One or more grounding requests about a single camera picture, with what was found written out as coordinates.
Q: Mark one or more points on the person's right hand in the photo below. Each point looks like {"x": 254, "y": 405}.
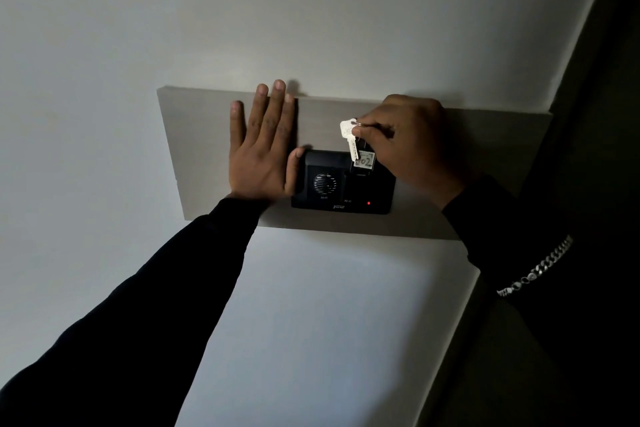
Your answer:
{"x": 417, "y": 146}

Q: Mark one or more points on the person's left hand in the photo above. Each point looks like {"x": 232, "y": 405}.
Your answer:
{"x": 257, "y": 161}

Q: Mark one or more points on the person's left thumb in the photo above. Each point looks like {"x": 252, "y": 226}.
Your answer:
{"x": 295, "y": 170}

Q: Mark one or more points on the person's right fingers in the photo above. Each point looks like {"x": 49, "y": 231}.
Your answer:
{"x": 372, "y": 134}

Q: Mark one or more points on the person's left little finger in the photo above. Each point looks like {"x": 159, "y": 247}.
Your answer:
{"x": 236, "y": 124}

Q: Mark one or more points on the person's left middle finger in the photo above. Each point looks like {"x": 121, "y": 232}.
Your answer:
{"x": 270, "y": 111}

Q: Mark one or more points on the silver key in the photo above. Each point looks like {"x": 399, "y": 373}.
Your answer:
{"x": 349, "y": 134}

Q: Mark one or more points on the person's right forearm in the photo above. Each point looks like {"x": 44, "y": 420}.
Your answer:
{"x": 530, "y": 261}

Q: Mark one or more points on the person's left forearm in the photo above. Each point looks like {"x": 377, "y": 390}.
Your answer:
{"x": 135, "y": 321}

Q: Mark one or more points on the white key tag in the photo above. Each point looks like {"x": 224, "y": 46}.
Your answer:
{"x": 365, "y": 159}

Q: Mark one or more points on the grey wooden wall panel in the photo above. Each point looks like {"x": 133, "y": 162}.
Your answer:
{"x": 330, "y": 111}

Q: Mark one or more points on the black wall switch unit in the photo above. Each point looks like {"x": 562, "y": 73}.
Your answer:
{"x": 345, "y": 184}

